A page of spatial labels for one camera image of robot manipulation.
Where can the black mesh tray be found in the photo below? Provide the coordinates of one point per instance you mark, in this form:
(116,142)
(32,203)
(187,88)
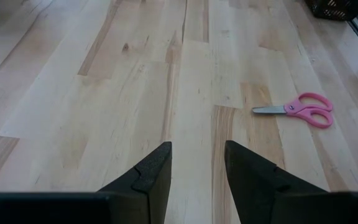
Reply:
(331,9)

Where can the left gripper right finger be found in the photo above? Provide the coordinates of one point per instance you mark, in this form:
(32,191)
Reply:
(253,186)

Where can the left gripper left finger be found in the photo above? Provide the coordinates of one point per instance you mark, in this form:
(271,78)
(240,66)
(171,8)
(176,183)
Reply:
(148,186)

